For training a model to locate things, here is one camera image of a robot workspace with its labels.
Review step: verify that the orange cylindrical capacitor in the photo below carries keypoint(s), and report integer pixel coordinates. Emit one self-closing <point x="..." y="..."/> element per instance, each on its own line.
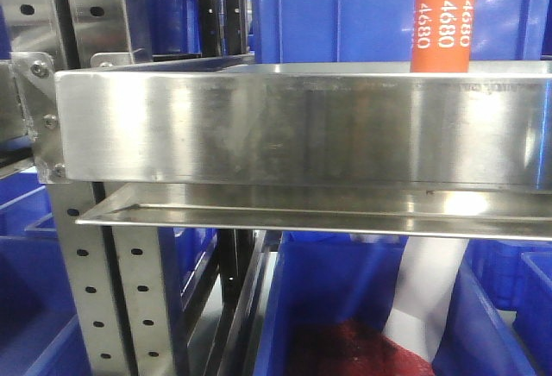
<point x="442" y="35"/>

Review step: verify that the stainless steel shelf tray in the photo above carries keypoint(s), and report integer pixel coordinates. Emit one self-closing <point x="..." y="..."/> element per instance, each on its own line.
<point x="322" y="124"/>

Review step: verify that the blue plastic bin behind capacitor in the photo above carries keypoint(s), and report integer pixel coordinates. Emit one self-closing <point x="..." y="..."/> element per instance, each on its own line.
<point x="381" y="30"/>

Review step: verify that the steel shelf lip plate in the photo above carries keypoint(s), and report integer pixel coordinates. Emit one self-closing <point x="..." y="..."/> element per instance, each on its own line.
<point x="449" y="214"/>

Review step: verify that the blue bin with red mesh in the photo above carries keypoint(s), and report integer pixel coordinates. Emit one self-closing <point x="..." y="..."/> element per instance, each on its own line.
<point x="326" y="282"/>

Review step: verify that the red mesh cloth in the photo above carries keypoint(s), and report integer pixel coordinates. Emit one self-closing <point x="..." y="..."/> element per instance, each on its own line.
<point x="349" y="348"/>

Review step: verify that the perforated steel rack upright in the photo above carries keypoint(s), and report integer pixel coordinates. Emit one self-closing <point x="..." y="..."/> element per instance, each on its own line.
<point x="125" y="286"/>

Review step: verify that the blue bin lower right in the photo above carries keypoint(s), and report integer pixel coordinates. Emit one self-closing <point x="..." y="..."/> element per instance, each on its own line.
<point x="533" y="319"/>

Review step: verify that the blue bin lower left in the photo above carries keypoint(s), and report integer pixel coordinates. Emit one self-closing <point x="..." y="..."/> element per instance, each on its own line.
<point x="40" y="334"/>

